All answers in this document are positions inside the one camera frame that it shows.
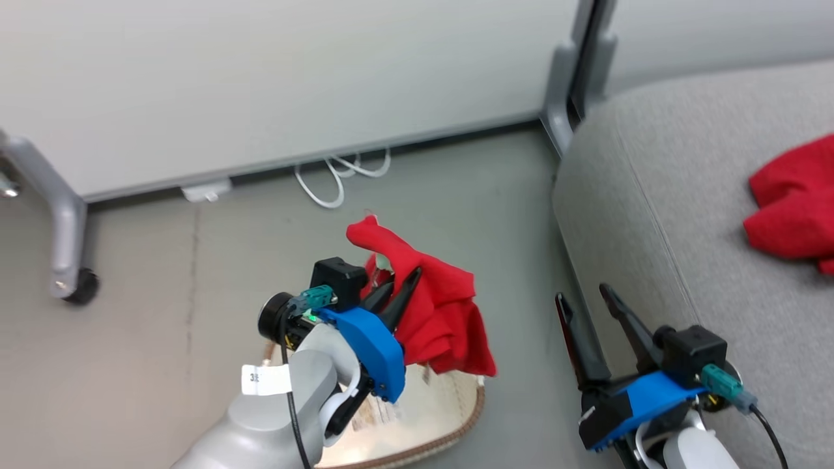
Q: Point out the woven laundry basket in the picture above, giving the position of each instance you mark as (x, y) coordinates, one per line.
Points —
(423, 410)

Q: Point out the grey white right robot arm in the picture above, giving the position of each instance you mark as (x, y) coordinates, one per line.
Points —
(690, 453)

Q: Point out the white paper label tag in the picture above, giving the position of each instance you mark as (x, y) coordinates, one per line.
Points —
(264, 380)

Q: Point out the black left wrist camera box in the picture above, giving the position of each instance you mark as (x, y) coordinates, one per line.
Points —
(339, 280)

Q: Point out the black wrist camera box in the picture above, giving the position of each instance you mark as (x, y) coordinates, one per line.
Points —
(694, 355)
(339, 280)

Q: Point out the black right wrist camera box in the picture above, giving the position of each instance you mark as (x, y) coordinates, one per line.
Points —
(694, 355)

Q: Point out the small white wall adapter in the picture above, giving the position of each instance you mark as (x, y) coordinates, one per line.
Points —
(207, 191)

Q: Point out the grey fabric sofa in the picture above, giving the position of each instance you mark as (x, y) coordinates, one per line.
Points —
(684, 228)

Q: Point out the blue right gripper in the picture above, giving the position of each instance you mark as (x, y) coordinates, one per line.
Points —
(638, 400)

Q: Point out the red cloth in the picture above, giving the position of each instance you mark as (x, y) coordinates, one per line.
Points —
(443, 312)
(795, 208)

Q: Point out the black partition caster wheel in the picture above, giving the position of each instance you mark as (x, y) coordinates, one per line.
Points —
(83, 286)

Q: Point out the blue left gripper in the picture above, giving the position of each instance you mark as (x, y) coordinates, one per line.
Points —
(374, 348)

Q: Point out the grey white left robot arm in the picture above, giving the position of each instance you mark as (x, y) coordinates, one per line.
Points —
(260, 430)

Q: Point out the white partition panel grey frame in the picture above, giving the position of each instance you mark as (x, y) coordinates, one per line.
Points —
(717, 32)
(260, 85)

